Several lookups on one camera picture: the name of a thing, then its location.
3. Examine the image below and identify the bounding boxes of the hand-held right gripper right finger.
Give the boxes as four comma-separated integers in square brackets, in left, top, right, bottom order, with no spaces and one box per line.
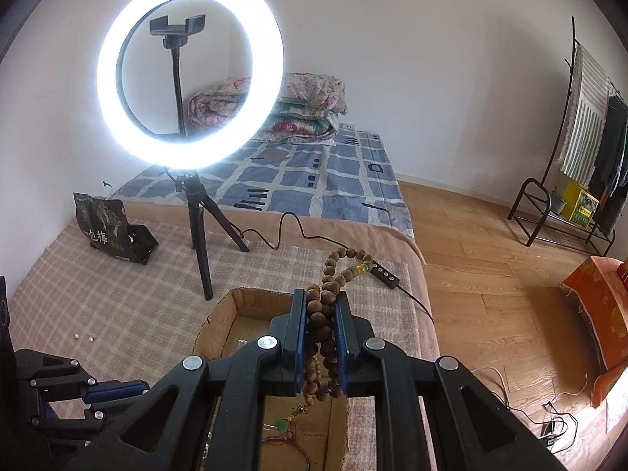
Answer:
[334,292,570,471]

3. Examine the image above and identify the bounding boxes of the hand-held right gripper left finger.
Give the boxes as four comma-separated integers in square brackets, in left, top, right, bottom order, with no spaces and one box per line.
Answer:
[64,288,310,471]

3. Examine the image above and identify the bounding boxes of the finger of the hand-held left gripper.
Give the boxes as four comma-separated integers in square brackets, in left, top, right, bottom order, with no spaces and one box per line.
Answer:
[15,348,150,403]
[29,400,123,436]

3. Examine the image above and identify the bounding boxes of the cardboard box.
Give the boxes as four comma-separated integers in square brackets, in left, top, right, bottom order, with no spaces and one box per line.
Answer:
[193,287,351,471]

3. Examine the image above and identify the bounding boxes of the wooden bead necklace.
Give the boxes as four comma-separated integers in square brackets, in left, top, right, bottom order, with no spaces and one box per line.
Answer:
[293,248,376,418]

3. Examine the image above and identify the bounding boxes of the red string green pendant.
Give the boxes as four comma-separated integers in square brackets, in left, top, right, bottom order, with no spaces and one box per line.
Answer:
[262,414,315,467]

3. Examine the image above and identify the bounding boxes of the pink plaid blanket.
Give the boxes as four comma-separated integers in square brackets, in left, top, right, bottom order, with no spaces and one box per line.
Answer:
[7,196,442,423]

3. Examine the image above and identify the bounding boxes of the blue patterned bed sheet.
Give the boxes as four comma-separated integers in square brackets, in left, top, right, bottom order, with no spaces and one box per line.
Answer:
[105,130,413,243]

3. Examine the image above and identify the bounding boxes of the black snack bag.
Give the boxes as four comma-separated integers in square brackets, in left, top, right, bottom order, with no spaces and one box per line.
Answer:
[73,192,159,266]

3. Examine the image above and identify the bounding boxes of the folded floral quilt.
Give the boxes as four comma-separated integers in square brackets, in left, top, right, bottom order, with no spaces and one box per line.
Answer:
[189,73,347,146]

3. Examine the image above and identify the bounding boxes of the orange patterned cloth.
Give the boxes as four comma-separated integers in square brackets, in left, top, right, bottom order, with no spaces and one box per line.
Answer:
[560,255,628,408]

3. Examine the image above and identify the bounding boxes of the yellow box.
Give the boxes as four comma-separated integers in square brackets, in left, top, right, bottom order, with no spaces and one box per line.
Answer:
[560,181,600,229]

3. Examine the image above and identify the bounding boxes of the striped hanging towel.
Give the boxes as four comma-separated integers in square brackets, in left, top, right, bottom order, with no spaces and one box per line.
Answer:
[559,46,612,184]

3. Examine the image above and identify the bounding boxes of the dark hanging clothes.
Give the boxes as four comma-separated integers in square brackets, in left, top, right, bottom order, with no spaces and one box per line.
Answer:
[591,95,628,236]

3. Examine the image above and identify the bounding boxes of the black metal clothes rack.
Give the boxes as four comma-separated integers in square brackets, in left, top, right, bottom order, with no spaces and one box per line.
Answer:
[508,16,628,256]

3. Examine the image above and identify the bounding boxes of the black ring light cable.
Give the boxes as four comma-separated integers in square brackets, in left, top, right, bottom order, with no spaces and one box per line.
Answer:
[228,212,437,327]

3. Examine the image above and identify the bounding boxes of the ring light on black tripod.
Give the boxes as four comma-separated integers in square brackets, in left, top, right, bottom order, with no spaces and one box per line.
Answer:
[97,0,284,301]

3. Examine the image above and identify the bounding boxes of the black charger with cables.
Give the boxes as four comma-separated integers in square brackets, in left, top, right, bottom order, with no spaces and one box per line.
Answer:
[471,367,590,452]

